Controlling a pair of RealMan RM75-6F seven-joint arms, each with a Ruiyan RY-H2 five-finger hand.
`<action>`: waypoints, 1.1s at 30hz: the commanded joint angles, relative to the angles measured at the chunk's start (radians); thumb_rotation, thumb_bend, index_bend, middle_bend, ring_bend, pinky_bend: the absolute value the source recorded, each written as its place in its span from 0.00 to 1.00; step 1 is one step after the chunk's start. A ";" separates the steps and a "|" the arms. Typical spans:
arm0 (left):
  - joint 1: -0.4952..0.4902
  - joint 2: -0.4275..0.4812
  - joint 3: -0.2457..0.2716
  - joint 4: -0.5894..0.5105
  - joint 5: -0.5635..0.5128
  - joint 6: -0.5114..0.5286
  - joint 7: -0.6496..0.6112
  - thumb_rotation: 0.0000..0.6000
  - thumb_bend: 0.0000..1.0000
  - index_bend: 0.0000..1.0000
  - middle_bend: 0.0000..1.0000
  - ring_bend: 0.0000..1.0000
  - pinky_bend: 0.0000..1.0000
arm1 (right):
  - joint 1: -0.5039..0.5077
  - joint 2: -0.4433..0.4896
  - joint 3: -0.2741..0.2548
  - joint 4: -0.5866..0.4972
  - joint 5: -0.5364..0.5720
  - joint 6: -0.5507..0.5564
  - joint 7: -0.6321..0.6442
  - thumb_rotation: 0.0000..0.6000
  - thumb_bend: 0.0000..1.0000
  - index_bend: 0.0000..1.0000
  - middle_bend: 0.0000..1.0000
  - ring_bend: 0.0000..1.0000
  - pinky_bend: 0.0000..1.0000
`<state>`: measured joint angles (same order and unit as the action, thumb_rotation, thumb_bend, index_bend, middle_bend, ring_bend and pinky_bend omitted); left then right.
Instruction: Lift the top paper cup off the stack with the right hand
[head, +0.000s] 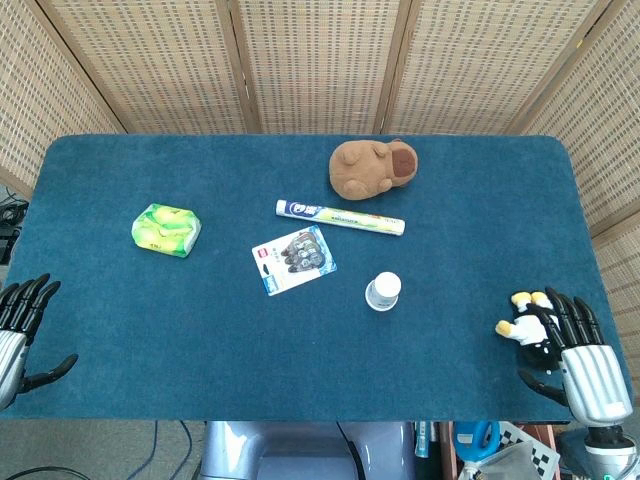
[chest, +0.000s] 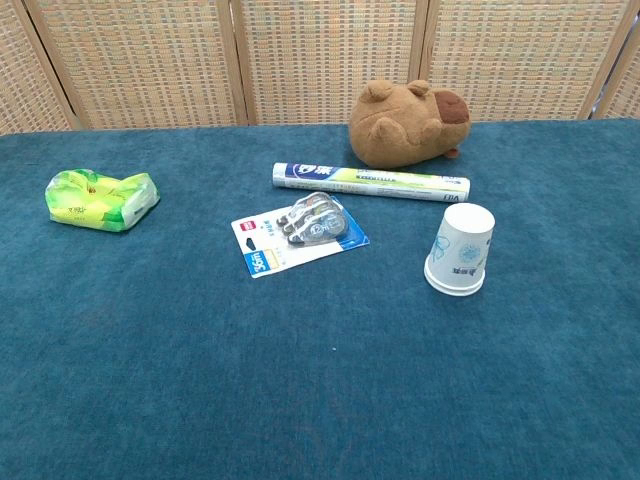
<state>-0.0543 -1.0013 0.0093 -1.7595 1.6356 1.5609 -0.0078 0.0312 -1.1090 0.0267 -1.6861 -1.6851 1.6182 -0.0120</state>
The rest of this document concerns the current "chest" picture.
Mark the correction tape blister pack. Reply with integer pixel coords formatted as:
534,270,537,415
230,191,371,280

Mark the toothpaste box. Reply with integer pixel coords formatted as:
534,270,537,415
271,161,472,204

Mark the brown capybara plush toy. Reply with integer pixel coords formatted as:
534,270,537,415
348,79,472,169

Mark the blue velvet tablecloth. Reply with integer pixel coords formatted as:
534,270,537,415
0,118,640,480

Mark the woven folding screen panel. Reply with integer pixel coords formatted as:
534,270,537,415
418,0,640,123
0,0,81,136
228,0,431,126
591,9,640,120
23,0,250,130

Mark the green tissue pack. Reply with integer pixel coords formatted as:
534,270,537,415
44,168,162,234

